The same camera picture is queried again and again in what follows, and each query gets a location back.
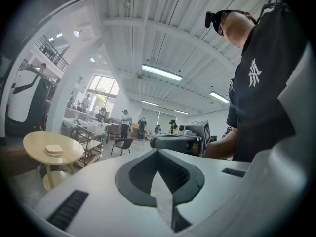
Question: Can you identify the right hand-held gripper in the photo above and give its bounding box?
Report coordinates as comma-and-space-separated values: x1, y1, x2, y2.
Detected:
150, 120, 211, 158

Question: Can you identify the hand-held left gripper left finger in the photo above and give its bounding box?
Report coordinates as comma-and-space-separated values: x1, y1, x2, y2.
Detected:
33, 148, 173, 236

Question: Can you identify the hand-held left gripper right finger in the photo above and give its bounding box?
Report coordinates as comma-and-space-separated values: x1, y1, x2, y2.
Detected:
157, 148, 250, 234

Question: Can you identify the white plate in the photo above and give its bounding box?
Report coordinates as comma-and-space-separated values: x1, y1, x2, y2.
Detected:
44, 149, 64, 157

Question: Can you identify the yellow sponge cloth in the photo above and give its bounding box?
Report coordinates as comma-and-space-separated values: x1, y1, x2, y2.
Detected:
45, 144, 63, 155

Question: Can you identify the person's right forearm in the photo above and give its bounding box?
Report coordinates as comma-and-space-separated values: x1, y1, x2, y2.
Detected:
204, 130, 239, 160

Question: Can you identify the metal trolley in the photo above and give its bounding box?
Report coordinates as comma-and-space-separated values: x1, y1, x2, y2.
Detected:
74, 124, 104, 168

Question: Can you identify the round wooden table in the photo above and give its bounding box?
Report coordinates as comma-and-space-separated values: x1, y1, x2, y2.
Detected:
23, 131, 85, 192

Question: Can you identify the black chair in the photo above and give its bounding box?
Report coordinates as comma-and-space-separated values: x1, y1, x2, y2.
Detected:
110, 138, 134, 157

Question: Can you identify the window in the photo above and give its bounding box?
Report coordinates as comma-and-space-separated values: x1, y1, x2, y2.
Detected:
86, 74, 121, 113

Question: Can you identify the person's black shirt torso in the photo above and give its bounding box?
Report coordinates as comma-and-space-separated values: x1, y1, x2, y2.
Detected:
226, 7, 311, 163

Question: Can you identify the white and black machine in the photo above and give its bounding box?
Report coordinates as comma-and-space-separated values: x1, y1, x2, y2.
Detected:
6, 66, 54, 137

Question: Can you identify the person's face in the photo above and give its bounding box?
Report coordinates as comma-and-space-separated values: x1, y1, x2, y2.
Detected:
218, 10, 256, 49

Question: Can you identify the black railing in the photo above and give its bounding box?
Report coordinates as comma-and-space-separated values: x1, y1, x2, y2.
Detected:
35, 34, 70, 72

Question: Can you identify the black head-mounted camera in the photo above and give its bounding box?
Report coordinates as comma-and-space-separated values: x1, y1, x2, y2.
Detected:
204, 10, 221, 29

